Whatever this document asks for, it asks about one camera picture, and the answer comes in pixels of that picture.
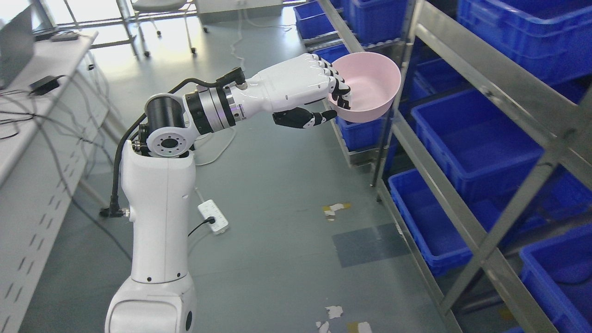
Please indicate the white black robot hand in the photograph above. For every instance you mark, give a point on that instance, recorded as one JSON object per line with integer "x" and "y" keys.
{"x": 283, "y": 88}

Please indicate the pink bowl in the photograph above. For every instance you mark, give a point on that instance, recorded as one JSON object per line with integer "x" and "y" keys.
{"x": 374, "y": 80}

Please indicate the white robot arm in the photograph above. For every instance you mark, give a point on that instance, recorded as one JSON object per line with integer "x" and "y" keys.
{"x": 157, "y": 177}

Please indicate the stainless steel shelf rack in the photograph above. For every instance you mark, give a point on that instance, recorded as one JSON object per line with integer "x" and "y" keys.
{"x": 489, "y": 181}

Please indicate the white power strip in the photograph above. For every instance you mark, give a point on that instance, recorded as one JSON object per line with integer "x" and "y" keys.
{"x": 213, "y": 217}

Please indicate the white desk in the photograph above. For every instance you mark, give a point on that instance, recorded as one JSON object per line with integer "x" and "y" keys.
{"x": 38, "y": 166}

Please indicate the black power adapter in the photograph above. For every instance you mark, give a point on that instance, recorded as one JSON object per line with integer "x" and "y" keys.
{"x": 44, "y": 85}

